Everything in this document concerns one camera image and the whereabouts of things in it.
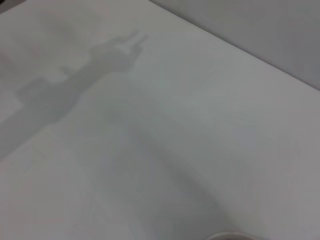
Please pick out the dark grey ceramic coffee cup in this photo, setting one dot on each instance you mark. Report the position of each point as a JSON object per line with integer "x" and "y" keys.
{"x": 232, "y": 235}

